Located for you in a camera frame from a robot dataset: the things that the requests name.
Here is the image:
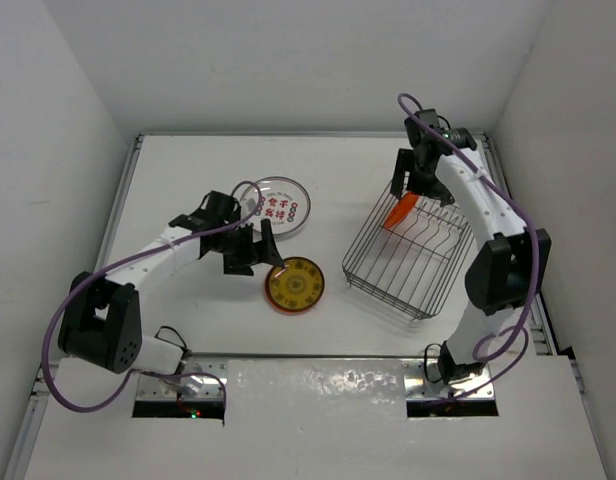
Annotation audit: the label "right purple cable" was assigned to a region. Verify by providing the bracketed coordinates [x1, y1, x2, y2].
[397, 93, 539, 401]

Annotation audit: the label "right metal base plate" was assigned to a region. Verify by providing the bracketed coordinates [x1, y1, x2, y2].
[402, 357, 495, 401]

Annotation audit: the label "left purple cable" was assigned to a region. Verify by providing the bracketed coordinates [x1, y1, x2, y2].
[41, 180, 263, 413]

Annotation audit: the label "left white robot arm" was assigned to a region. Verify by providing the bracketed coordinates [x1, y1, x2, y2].
[58, 191, 284, 375]

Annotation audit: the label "yellow plate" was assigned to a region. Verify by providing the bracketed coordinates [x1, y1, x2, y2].
[264, 256, 326, 315]

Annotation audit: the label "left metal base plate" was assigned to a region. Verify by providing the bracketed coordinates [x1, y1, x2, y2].
[135, 355, 229, 402]

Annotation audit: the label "wire dish rack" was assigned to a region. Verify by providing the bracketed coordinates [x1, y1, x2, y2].
[342, 187, 474, 320]

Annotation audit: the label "purple cable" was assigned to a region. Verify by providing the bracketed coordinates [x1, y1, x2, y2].
[397, 93, 539, 401]
[41, 180, 263, 413]

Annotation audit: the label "white plate red characters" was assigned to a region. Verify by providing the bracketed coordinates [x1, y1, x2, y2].
[239, 176, 312, 233]

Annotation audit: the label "orange plate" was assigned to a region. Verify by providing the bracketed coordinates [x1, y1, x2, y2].
[383, 192, 419, 229]
[264, 279, 324, 315]

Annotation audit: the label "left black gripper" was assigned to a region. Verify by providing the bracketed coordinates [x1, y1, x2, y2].
[216, 218, 282, 275]

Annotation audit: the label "metal base plate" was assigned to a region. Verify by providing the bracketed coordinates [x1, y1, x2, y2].
[135, 355, 229, 402]
[402, 357, 495, 401]

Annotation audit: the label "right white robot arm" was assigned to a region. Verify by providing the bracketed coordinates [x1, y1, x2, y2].
[391, 109, 551, 384]

